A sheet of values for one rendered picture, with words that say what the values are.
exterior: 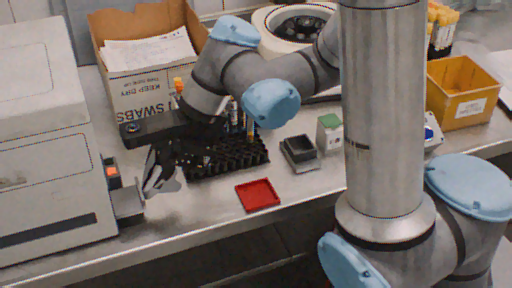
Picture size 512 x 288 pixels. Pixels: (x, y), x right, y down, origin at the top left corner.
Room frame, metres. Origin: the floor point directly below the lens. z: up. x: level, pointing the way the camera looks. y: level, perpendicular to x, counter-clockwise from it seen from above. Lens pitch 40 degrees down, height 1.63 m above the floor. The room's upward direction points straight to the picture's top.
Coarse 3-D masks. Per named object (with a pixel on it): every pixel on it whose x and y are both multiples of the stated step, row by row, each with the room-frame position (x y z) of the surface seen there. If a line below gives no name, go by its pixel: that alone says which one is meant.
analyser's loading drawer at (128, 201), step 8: (136, 176) 0.73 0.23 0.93; (136, 184) 0.71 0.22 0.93; (112, 192) 0.71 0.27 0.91; (120, 192) 0.71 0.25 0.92; (128, 192) 0.71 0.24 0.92; (136, 192) 0.71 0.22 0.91; (112, 200) 0.69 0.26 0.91; (120, 200) 0.69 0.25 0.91; (128, 200) 0.69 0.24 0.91; (136, 200) 0.69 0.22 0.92; (144, 200) 0.67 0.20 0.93; (120, 208) 0.67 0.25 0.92; (128, 208) 0.67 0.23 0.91; (136, 208) 0.67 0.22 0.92; (144, 208) 0.67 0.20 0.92; (120, 216) 0.65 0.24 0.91
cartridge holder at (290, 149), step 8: (296, 136) 0.87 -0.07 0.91; (304, 136) 0.88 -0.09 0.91; (280, 144) 0.88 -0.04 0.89; (288, 144) 0.85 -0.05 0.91; (296, 144) 0.87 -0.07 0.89; (304, 144) 0.87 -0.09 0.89; (312, 144) 0.85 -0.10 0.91; (288, 152) 0.84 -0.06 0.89; (296, 152) 0.85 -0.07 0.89; (304, 152) 0.82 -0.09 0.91; (312, 152) 0.83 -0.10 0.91; (288, 160) 0.83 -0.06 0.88; (296, 160) 0.82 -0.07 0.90; (304, 160) 0.82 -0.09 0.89; (312, 160) 0.82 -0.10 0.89; (296, 168) 0.80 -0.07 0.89; (304, 168) 0.80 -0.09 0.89; (312, 168) 0.81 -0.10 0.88
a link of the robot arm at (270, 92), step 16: (240, 64) 0.69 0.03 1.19; (256, 64) 0.69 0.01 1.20; (272, 64) 0.69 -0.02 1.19; (288, 64) 0.69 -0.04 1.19; (304, 64) 0.70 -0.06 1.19; (224, 80) 0.70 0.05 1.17; (240, 80) 0.67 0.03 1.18; (256, 80) 0.66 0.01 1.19; (272, 80) 0.65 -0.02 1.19; (288, 80) 0.67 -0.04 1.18; (304, 80) 0.68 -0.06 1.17; (240, 96) 0.66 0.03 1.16; (256, 96) 0.64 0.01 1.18; (272, 96) 0.63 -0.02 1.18; (288, 96) 0.64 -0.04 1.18; (304, 96) 0.68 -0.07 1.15; (256, 112) 0.62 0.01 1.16; (272, 112) 0.62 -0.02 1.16; (288, 112) 0.64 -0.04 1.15; (272, 128) 0.63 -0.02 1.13
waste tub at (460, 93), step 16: (432, 64) 1.06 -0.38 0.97; (448, 64) 1.07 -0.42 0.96; (464, 64) 1.08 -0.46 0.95; (432, 80) 0.98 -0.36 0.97; (448, 80) 1.07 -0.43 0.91; (464, 80) 1.07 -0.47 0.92; (480, 80) 1.02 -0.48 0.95; (496, 80) 0.98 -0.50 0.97; (432, 96) 0.97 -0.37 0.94; (448, 96) 0.92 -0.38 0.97; (464, 96) 0.94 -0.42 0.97; (480, 96) 0.95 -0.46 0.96; (496, 96) 0.96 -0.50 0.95; (432, 112) 0.96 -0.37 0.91; (448, 112) 0.93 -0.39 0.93; (464, 112) 0.94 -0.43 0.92; (480, 112) 0.95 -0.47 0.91; (448, 128) 0.93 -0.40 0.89
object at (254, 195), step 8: (240, 184) 0.76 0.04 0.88; (248, 184) 0.76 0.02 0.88; (256, 184) 0.77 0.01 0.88; (264, 184) 0.77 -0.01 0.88; (240, 192) 0.74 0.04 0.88; (248, 192) 0.75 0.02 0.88; (256, 192) 0.75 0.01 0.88; (264, 192) 0.75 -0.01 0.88; (272, 192) 0.75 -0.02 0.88; (240, 200) 0.72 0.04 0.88; (248, 200) 0.72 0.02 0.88; (256, 200) 0.72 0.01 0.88; (264, 200) 0.72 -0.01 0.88; (272, 200) 0.72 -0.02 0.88; (280, 200) 0.72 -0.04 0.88; (248, 208) 0.70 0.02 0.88; (256, 208) 0.70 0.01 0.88
